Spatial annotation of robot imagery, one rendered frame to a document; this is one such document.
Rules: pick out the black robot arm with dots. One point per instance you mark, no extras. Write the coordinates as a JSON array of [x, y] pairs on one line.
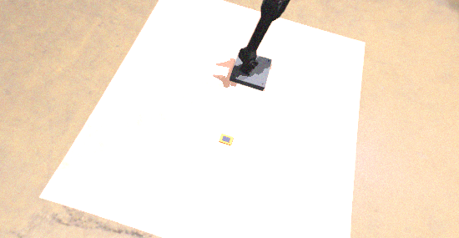
[[270, 10]]

